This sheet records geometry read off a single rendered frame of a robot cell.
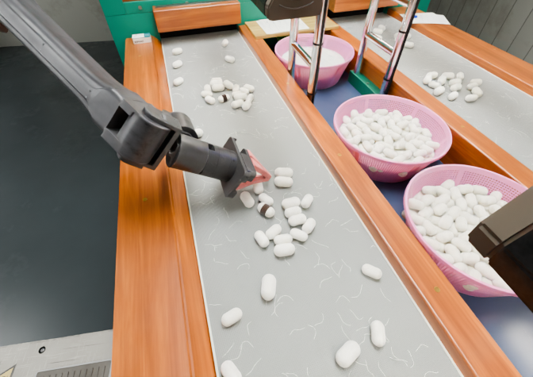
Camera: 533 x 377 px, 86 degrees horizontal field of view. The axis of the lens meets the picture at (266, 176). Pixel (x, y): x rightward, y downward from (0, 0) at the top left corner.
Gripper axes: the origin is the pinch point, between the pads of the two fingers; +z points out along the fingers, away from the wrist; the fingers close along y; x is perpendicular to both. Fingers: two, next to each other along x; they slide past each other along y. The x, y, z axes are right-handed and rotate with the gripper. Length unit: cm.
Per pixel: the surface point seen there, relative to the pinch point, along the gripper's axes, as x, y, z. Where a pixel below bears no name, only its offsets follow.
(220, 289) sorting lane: 9.8, -18.2, -9.6
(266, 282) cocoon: 4.0, -20.4, -5.5
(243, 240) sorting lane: 6.5, -11.2, -5.1
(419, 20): -52, 62, 68
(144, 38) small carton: 11, 74, -17
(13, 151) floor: 133, 136, -48
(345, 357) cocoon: 0.2, -32.6, -0.4
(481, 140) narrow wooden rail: -30.1, -5.0, 39.4
